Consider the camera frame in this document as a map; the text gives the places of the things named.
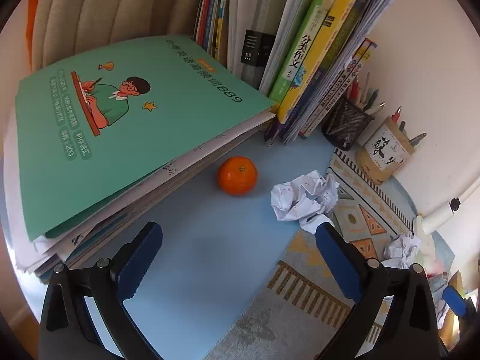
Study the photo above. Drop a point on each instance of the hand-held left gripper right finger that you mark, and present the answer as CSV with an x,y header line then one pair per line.
x,y
337,262

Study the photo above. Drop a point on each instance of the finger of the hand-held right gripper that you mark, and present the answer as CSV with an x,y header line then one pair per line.
x,y
453,302

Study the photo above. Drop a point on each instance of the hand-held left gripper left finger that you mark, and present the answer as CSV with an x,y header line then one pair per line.
x,y
140,258

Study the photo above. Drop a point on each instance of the small paper ball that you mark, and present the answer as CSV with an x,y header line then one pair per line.
x,y
403,249

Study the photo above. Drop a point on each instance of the large paper ball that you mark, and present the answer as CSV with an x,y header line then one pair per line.
x,y
300,198

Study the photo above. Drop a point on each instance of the orange tangerine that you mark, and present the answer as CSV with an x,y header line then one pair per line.
x,y
237,176

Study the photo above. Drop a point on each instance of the patterned woven table mat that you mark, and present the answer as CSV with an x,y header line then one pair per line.
x,y
300,318

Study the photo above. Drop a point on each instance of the white desk lamp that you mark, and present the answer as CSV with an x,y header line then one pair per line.
x,y
442,213

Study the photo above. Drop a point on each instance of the kraft paper pen holder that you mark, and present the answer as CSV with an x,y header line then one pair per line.
x,y
382,152

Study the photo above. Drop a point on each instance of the green cover book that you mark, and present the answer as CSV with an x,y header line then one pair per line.
x,y
131,127

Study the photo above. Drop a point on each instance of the black mesh pen holder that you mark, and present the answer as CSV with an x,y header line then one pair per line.
x,y
345,125

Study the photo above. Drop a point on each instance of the bunch of pens and pencils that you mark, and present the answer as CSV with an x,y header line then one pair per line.
x,y
360,93

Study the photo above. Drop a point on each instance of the row of standing books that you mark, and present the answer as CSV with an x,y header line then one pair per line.
x,y
300,56

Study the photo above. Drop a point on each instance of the beige padded chair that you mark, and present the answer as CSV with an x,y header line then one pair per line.
x,y
112,7

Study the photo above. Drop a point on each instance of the orange cloth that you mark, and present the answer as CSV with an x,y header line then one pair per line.
x,y
35,11

